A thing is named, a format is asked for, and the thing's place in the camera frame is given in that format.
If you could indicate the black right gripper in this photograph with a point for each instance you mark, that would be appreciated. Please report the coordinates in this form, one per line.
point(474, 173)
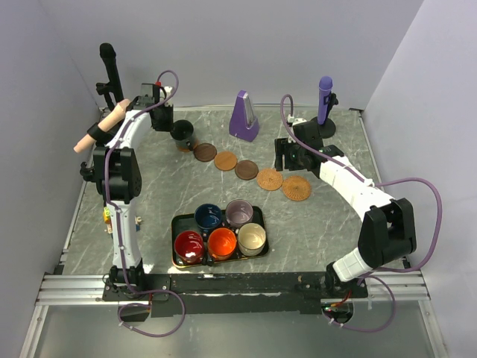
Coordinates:
point(282, 147)

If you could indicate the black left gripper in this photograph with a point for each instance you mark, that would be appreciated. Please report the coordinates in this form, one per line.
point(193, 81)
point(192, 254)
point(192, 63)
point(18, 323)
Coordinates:
point(165, 128)

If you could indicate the dark green cup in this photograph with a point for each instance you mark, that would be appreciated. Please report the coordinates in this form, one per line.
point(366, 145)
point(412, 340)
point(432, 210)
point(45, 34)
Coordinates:
point(183, 134)

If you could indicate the woven rattan coaster front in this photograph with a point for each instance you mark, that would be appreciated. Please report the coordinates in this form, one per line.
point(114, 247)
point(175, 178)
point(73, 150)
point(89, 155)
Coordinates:
point(296, 188)

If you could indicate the woven rattan coaster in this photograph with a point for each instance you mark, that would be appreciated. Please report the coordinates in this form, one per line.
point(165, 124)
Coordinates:
point(296, 188)
point(269, 179)

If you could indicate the dark walnut coaster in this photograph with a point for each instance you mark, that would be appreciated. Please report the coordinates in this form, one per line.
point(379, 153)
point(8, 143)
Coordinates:
point(205, 152)
point(246, 170)

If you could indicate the lilac cup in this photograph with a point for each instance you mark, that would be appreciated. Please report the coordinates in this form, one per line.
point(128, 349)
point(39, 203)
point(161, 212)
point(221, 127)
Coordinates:
point(238, 213)

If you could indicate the cream cup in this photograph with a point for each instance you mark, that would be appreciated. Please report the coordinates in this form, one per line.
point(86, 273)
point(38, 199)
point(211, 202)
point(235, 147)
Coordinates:
point(251, 239)

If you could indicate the dark blue cup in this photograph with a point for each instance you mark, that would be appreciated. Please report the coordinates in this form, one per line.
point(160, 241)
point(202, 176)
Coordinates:
point(208, 217)

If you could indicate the orange cup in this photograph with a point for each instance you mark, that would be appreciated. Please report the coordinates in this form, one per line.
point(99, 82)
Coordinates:
point(221, 244)

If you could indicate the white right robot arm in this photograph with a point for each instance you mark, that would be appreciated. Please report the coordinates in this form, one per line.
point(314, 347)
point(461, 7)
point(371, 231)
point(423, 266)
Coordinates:
point(387, 224)

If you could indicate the black arm base beam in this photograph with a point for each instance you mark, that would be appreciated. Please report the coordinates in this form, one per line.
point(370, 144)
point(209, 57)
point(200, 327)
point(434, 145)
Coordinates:
point(219, 293)

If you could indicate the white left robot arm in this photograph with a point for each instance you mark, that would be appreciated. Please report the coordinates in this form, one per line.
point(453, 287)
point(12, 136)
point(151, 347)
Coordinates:
point(118, 179)

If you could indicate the red cup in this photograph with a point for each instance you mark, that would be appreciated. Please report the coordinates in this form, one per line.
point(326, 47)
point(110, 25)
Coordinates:
point(189, 246)

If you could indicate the black purple-microphone stand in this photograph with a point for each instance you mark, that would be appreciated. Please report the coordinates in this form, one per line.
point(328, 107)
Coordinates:
point(328, 129)

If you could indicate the beige microphone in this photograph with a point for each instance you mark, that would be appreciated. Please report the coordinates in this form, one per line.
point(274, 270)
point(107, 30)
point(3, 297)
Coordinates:
point(114, 117)

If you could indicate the purple metronome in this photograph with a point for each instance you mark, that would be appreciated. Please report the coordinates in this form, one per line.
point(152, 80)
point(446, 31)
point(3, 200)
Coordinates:
point(244, 123)

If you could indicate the black microphone stand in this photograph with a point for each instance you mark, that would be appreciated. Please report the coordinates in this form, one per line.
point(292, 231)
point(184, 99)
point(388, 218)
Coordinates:
point(112, 93)

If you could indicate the purple microphone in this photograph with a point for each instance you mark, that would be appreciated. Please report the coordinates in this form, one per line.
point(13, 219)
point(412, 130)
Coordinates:
point(325, 91)

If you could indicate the black microphone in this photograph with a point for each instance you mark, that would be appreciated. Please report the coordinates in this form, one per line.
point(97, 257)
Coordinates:
point(108, 55)

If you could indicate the black tray gold rim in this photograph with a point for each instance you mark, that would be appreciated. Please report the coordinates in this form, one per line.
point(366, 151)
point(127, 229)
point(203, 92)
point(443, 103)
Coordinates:
point(186, 222)

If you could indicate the colourful toy block figure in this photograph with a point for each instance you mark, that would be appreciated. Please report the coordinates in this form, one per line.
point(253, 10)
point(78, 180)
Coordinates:
point(108, 222)

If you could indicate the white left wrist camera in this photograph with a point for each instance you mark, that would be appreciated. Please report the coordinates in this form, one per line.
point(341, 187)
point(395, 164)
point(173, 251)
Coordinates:
point(163, 92)

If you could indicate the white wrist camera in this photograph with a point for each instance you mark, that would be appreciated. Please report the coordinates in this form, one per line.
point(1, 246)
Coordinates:
point(292, 121)
point(163, 92)

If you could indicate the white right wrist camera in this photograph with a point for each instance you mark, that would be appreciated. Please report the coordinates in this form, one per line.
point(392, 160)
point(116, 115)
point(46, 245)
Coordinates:
point(292, 121)

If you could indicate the aluminium frame rail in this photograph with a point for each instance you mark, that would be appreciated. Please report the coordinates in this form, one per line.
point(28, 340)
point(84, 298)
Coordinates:
point(77, 290)

